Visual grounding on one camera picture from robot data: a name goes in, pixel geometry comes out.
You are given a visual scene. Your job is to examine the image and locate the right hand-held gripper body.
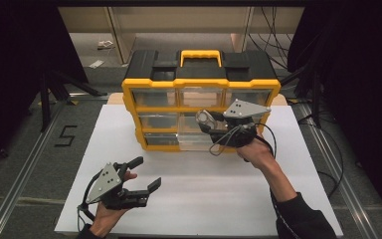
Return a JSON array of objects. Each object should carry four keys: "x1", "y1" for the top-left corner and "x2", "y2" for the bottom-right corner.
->
[{"x1": 208, "y1": 99, "x2": 273, "y2": 148}]

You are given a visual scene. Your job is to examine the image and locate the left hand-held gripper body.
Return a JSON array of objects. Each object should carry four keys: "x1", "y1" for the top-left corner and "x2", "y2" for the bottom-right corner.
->
[{"x1": 85, "y1": 161, "x2": 151, "y2": 211}]

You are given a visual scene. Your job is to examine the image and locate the clear plastic drawer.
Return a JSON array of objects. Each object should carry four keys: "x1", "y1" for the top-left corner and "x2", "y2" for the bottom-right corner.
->
[{"x1": 176, "y1": 131, "x2": 215, "y2": 152}]

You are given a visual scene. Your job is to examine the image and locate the yellow black drawer organizer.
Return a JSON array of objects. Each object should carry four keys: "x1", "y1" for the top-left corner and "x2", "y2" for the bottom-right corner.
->
[{"x1": 121, "y1": 49, "x2": 282, "y2": 153}]

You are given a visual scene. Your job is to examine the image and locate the person's left hand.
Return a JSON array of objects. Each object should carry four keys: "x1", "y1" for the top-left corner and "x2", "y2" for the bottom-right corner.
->
[{"x1": 89, "y1": 171, "x2": 138, "y2": 239}]

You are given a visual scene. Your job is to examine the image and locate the person's right hand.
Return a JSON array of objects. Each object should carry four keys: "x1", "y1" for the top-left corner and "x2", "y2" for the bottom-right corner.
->
[{"x1": 236, "y1": 134, "x2": 277, "y2": 172}]

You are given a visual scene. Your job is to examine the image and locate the set of clear drawers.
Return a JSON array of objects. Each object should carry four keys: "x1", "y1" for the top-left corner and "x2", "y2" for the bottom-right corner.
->
[{"x1": 130, "y1": 88, "x2": 273, "y2": 147}]

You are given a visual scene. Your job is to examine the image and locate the white flat paper scrap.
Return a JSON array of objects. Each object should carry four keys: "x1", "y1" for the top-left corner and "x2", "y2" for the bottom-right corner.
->
[{"x1": 88, "y1": 59, "x2": 105, "y2": 70}]

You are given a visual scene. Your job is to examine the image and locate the black tripod stand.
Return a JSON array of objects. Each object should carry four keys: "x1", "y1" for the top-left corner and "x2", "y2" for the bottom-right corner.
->
[{"x1": 39, "y1": 69, "x2": 108, "y2": 133}]

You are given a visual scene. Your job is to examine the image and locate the white crumpled paper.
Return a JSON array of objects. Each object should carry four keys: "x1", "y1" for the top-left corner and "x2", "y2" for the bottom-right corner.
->
[{"x1": 96, "y1": 39, "x2": 116, "y2": 51}]

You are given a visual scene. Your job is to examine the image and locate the black curtain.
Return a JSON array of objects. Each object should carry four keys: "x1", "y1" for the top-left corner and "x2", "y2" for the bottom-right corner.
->
[
  {"x1": 0, "y1": 0, "x2": 89, "y2": 173},
  {"x1": 286, "y1": 0, "x2": 382, "y2": 230}
]

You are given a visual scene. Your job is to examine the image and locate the grey wire loop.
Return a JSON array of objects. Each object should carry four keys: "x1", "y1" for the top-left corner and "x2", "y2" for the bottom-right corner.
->
[{"x1": 208, "y1": 124, "x2": 247, "y2": 157}]

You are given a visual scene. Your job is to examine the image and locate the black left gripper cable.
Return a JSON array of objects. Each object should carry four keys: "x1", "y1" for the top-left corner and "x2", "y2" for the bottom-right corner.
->
[{"x1": 76, "y1": 170, "x2": 102, "y2": 233}]

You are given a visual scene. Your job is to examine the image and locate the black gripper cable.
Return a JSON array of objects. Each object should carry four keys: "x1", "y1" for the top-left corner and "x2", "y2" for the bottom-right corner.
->
[
  {"x1": 254, "y1": 122, "x2": 300, "y2": 239},
  {"x1": 76, "y1": 170, "x2": 102, "y2": 233}
]

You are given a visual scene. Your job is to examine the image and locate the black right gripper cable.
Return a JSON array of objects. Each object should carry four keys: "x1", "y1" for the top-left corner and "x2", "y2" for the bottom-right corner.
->
[{"x1": 254, "y1": 122, "x2": 300, "y2": 239}]

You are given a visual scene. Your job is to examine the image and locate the bundle of black cables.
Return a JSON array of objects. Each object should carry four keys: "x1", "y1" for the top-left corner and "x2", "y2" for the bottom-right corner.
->
[{"x1": 248, "y1": 6, "x2": 301, "y2": 72}]

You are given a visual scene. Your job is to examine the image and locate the aluminium floor rail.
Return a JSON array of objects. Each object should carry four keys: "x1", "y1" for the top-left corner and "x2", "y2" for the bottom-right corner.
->
[
  {"x1": 296, "y1": 103, "x2": 382, "y2": 239},
  {"x1": 0, "y1": 101, "x2": 66, "y2": 239}
]

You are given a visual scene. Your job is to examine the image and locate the black floor cable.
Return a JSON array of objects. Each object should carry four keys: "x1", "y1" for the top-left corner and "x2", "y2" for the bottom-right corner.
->
[{"x1": 297, "y1": 114, "x2": 345, "y2": 200}]

